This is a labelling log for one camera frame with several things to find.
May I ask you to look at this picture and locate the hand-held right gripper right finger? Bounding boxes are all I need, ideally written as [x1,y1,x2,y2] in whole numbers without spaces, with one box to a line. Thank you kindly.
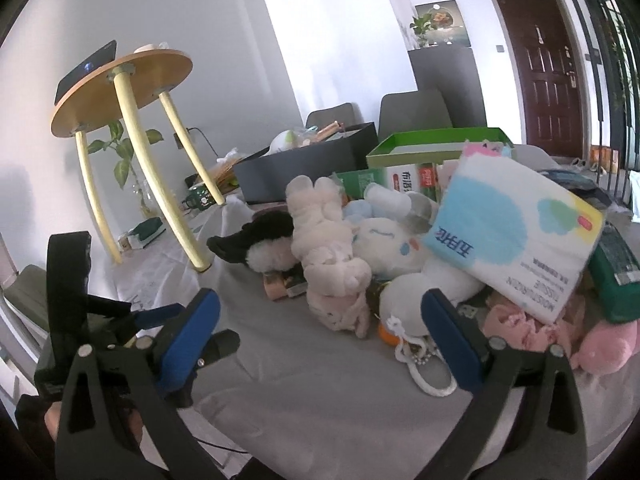
[417,287,590,480]

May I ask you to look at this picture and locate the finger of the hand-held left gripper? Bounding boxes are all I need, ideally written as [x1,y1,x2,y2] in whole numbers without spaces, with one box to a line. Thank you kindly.
[131,304,193,340]
[196,330,242,367]

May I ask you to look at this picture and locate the brown door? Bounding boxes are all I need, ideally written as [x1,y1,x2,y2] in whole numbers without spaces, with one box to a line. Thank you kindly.
[492,0,586,158]

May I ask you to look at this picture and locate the dark green packet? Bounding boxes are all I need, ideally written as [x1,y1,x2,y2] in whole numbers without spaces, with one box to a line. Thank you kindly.
[587,220,640,323]

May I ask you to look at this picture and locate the pink flower plush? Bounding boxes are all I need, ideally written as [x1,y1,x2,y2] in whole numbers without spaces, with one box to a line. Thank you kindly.
[482,295,576,356]

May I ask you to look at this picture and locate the grey chair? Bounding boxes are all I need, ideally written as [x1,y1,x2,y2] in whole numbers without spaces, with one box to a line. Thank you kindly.
[377,89,453,143]
[305,102,357,131]

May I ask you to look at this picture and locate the green printed mug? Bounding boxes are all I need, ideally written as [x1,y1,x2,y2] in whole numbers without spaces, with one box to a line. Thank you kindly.
[182,185,226,211]

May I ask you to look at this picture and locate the dark blue packet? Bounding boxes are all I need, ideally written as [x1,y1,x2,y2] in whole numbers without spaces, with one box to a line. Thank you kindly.
[540,167,611,206]

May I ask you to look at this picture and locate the black smartphone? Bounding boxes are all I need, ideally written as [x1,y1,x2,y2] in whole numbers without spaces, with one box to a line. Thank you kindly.
[54,40,118,103]

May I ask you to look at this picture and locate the green plant in glass vase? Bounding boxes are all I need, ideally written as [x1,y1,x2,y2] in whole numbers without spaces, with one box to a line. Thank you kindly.
[87,120,166,218]

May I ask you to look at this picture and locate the round wooden stool yellow legs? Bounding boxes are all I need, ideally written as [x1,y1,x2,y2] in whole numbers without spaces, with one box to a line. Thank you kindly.
[50,49,226,273]

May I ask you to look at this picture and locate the pink white cow plush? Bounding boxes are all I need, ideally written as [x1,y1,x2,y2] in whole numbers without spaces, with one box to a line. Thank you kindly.
[462,141,513,161]

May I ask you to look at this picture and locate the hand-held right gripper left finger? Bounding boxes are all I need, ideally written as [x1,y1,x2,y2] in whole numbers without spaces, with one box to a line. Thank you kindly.
[54,287,223,480]

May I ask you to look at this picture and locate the green white book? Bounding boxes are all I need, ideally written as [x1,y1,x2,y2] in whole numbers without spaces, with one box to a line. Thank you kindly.
[120,217,166,251]

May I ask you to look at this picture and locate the small potted plant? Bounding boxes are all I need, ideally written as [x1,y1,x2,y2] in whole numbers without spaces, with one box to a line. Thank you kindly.
[409,12,433,50]

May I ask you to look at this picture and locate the cream fluffy plush toy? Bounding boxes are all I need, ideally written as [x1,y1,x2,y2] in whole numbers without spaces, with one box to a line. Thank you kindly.
[285,175,373,338]

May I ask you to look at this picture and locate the framed wall picture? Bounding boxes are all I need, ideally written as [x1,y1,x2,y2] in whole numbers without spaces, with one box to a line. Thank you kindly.
[415,0,473,48]

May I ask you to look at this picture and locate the black metal partition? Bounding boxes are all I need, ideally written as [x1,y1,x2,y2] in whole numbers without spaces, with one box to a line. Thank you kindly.
[552,0,640,211]

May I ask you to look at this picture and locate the black white plush toy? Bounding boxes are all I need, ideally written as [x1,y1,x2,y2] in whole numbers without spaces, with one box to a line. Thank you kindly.
[206,210,301,273]

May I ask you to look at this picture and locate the clear plastic bottle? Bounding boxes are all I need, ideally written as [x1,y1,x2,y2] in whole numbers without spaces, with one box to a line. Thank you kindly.
[365,182,441,231]

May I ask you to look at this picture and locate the white plush toy blue ears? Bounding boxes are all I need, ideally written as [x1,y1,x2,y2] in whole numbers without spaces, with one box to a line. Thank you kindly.
[345,195,486,341]

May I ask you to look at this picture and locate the plastic bag of straw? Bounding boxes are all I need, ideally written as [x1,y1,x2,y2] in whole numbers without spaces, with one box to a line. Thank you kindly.
[207,147,246,193]

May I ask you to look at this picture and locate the green white carton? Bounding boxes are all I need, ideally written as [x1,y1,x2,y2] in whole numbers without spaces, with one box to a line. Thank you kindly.
[335,160,451,201]

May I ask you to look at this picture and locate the green cardboard box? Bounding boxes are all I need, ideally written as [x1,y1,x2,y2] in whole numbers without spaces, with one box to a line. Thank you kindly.
[366,127,513,171]

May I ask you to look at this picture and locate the dark grey storage box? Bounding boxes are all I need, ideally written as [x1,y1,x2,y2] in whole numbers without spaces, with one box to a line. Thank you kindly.
[232,122,378,205]

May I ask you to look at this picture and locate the white cord keychain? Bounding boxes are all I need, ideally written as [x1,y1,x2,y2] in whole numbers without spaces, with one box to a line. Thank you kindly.
[392,317,458,398]

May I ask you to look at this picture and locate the small brown box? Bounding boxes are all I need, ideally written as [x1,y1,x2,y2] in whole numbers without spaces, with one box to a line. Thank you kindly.
[264,272,306,301]

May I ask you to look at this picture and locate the dark grey cabinet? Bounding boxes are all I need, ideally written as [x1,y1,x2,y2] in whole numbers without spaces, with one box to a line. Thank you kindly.
[407,45,488,128]

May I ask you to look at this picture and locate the white blue tissue pack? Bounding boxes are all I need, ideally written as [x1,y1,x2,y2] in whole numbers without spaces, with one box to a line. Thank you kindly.
[422,152,606,323]

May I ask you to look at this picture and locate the black charger cable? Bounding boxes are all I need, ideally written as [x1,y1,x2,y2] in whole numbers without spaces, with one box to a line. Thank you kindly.
[172,127,221,161]

